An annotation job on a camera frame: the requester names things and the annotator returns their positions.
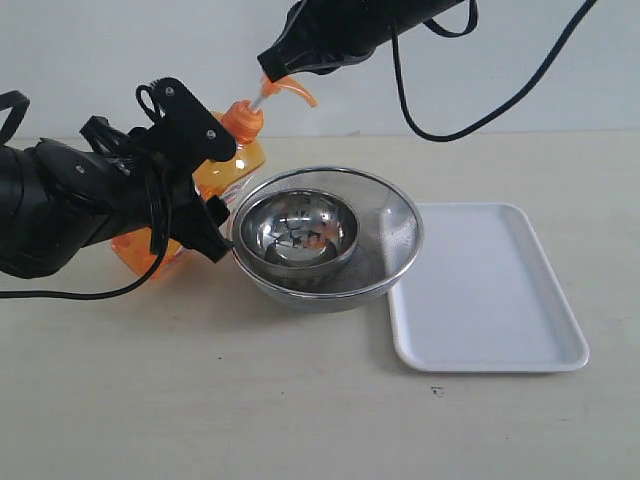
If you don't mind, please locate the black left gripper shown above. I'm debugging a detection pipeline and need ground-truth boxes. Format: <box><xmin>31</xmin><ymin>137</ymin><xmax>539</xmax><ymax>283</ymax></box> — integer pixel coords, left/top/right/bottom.
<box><xmin>44</xmin><ymin>136</ymin><xmax>231</xmax><ymax>263</ymax></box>

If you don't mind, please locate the orange pump soap bottle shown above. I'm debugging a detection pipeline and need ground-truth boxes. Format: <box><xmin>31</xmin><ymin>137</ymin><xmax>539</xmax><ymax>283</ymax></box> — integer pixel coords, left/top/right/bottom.
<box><xmin>111</xmin><ymin>76</ymin><xmax>317</xmax><ymax>276</ymax></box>

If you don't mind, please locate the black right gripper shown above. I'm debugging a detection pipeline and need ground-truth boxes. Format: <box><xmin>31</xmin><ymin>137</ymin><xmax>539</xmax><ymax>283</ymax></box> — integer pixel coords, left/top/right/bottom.
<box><xmin>257</xmin><ymin>0</ymin><xmax>459</xmax><ymax>83</ymax></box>

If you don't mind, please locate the small stainless steel bowl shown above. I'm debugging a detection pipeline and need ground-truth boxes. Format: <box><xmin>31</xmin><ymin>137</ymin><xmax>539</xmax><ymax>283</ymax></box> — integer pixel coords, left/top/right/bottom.
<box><xmin>234</xmin><ymin>188</ymin><xmax>361</xmax><ymax>280</ymax></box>

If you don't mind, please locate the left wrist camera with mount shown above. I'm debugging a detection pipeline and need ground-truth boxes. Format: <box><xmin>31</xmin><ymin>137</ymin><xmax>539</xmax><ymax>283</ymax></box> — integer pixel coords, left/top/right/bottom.
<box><xmin>135</xmin><ymin>77</ymin><xmax>237</xmax><ymax>171</ymax></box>

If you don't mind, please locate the steel mesh strainer bowl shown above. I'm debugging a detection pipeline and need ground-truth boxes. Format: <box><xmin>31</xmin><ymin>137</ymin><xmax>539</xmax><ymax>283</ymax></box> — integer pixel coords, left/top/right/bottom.
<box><xmin>227</xmin><ymin>166</ymin><xmax>424</xmax><ymax>313</ymax></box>

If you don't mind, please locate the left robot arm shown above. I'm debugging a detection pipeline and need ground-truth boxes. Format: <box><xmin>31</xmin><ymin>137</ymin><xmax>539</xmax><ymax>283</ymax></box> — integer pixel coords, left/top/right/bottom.
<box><xmin>1</xmin><ymin>79</ymin><xmax>237</xmax><ymax>279</ymax></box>

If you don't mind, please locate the white rectangular plastic tray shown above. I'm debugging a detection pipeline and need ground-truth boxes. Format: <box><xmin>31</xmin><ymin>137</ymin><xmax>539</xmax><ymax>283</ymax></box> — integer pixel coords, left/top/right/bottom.
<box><xmin>388</xmin><ymin>202</ymin><xmax>590</xmax><ymax>374</ymax></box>

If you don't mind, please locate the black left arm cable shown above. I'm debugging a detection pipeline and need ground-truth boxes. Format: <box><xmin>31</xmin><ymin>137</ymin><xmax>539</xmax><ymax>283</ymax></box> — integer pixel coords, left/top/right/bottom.
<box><xmin>0</xmin><ymin>164</ymin><xmax>174</xmax><ymax>302</ymax></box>

